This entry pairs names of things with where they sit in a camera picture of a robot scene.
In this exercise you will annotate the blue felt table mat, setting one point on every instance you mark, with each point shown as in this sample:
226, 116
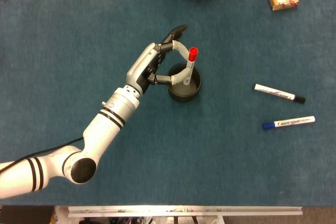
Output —
168, 155

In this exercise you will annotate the red cap whiteboard marker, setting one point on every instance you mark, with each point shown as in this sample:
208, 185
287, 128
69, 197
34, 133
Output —
193, 53

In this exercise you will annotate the black round pen cup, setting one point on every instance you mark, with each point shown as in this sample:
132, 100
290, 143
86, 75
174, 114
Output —
183, 96

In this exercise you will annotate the aluminium profile rail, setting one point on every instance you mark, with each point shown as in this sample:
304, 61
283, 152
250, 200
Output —
183, 211

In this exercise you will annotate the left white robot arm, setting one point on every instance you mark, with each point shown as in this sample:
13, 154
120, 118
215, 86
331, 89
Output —
105, 127

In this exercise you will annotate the black cap whiteboard marker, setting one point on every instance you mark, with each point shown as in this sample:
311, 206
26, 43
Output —
275, 93

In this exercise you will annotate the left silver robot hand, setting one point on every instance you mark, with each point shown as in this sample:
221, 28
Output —
141, 64

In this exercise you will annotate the blue cap whiteboard marker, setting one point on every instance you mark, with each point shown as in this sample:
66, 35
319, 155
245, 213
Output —
288, 122

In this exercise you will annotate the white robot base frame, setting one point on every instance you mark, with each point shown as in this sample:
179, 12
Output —
63, 216

